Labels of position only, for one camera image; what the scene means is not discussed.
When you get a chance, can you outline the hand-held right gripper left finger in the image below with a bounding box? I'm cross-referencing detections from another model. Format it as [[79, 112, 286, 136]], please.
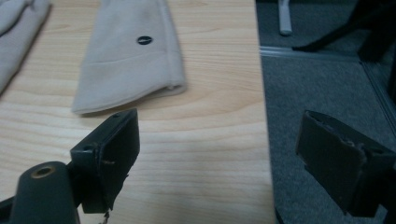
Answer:
[[69, 108, 141, 215]]

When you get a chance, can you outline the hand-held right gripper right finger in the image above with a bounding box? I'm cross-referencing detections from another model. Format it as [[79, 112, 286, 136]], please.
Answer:
[[295, 109, 396, 218]]

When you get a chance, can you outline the white metal stand frame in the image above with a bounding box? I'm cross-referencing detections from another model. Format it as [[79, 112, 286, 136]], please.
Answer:
[[277, 0, 294, 37]]

